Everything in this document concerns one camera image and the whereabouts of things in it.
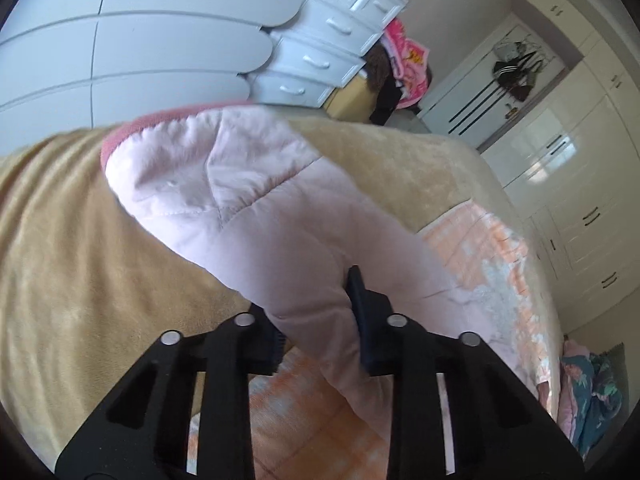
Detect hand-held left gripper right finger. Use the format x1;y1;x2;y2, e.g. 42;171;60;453
346;265;586;480

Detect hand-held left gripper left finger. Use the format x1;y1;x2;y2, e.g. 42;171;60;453
54;302;288;480

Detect light pink padded jacket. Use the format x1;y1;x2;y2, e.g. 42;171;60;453
100;102;496;441

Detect orange and white patterned blanket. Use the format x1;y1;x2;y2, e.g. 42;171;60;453
247;200;561;480

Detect cardboard box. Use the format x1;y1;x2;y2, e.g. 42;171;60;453
322;75;378;122

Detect beige plush bed cover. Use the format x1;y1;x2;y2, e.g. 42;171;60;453
0;115;506;471

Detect white door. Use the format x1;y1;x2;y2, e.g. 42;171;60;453
417;12;583;153

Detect teal floral quilt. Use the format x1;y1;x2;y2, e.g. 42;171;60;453
556;339;626;461

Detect white glossy wardrobe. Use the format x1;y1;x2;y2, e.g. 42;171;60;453
475;0;640;333

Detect pink printed cloth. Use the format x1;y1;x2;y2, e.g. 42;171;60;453
382;19;432;108

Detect hanging bags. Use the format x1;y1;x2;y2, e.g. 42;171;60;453
492;35;551;102

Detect white chest of drawers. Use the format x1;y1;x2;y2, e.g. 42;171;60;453
245;0;408;109

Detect grey scalloped panel board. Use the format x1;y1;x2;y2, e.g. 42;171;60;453
0;0;308;128

